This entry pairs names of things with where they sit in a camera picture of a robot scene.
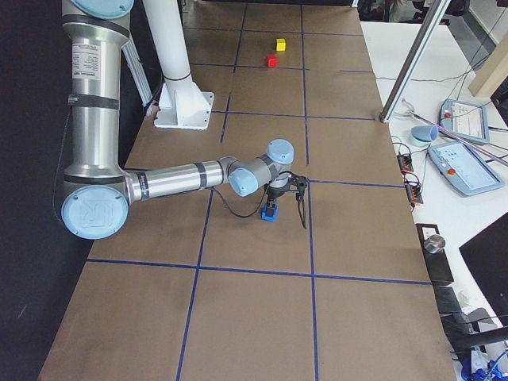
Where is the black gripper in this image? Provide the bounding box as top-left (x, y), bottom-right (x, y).
top-left (264, 181), bottom-right (287, 215)

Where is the blue wooden cube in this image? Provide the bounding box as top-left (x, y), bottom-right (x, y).
top-left (260, 203), bottom-right (279, 222)

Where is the red wooden cube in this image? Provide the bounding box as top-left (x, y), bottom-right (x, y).
top-left (265, 54), bottom-right (278, 68)

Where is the yellow wooden cube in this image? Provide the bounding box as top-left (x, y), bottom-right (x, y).
top-left (275, 38), bottom-right (287, 52)

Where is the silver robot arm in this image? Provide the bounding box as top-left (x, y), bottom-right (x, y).
top-left (61, 1), bottom-right (296, 240)

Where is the far orange black adapter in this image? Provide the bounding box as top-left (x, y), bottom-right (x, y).
top-left (397, 153), bottom-right (414, 174)

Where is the metal cylinder weight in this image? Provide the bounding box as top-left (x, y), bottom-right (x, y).
top-left (423, 234), bottom-right (446, 254)

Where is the black box under cylinder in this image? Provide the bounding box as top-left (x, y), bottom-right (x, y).
top-left (416, 223), bottom-right (454, 286)

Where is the near teach pendant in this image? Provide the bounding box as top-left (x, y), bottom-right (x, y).
top-left (428, 141), bottom-right (505, 197)

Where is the teach pendant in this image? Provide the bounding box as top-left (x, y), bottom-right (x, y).
top-left (428, 141), bottom-right (505, 197)
top-left (439, 99), bottom-right (490, 144)

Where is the far teach pendant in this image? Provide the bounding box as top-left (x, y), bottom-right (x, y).
top-left (439, 99), bottom-right (490, 144)

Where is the black chair armrest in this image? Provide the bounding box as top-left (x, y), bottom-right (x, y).
top-left (450, 326), bottom-right (508, 349)

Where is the wooden board leaning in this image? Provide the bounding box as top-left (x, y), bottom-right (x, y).
top-left (469, 34), bottom-right (507, 98)

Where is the blue plastic parts pile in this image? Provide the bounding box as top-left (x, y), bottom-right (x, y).
top-left (460, 350), bottom-right (507, 381)

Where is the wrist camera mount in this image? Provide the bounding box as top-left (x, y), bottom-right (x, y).
top-left (287, 172), bottom-right (308, 202)

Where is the white mast base plate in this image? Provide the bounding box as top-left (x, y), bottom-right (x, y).
top-left (154, 79), bottom-right (214, 130)

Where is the aluminium frame post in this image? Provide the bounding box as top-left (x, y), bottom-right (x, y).
top-left (379, 0), bottom-right (450, 123)

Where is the white camera mast pole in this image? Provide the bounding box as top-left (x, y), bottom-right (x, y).
top-left (143, 0), bottom-right (191, 81)

